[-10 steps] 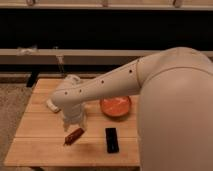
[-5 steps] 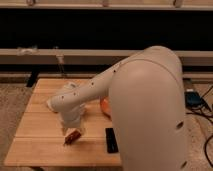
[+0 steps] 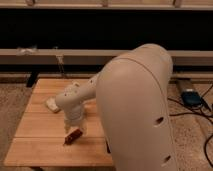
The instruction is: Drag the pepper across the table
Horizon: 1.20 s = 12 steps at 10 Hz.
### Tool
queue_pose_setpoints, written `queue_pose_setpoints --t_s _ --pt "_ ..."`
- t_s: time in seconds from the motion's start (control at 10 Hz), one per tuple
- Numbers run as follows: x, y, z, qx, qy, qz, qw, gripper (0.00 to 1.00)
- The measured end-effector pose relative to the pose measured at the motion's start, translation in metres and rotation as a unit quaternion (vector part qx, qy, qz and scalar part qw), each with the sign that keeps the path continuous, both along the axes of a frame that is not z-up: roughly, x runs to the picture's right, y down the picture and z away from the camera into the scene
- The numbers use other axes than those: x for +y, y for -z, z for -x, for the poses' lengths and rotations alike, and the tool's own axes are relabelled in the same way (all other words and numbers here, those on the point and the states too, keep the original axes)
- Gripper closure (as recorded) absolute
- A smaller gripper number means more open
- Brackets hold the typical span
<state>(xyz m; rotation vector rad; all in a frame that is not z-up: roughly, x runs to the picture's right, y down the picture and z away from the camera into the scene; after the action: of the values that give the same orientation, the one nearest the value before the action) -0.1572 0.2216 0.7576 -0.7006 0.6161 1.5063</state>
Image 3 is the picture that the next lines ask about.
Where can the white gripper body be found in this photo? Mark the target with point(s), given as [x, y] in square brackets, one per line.
[74, 125]

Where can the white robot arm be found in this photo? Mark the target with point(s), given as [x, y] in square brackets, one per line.
[131, 96]

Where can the black rectangular block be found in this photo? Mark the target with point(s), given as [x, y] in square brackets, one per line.
[107, 147]

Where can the grey power strip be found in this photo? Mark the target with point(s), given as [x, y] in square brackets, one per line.
[185, 85]

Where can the blue power box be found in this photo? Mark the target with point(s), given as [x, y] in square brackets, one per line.
[191, 99]

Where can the wooden rail bench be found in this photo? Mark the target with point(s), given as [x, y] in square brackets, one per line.
[93, 57]

